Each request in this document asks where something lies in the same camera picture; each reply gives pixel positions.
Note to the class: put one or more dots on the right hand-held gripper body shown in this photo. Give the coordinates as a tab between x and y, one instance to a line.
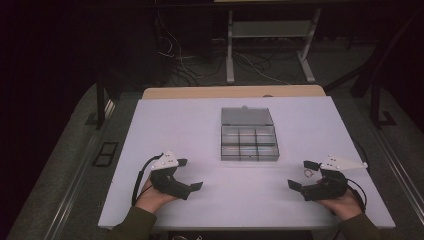
328	190

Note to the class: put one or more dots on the clear plastic compartment box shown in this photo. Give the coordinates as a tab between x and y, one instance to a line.
248	138

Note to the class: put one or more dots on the white foam board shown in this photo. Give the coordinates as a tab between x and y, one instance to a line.
246	196

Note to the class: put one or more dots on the wooden table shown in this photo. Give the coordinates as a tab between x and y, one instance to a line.
200	92

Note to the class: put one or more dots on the white metal stand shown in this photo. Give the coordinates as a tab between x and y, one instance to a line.
273	29

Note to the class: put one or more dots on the metal floor rail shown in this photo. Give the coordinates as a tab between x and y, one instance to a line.
401	173
71	193

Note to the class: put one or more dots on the black metal stand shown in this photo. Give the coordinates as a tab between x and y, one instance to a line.
376	100

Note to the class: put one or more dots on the person's right hand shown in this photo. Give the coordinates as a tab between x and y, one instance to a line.
345	205

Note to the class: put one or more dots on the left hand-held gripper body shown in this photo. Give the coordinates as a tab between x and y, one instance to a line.
166	183

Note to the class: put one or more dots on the person's left hand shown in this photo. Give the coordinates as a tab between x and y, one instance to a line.
151	200

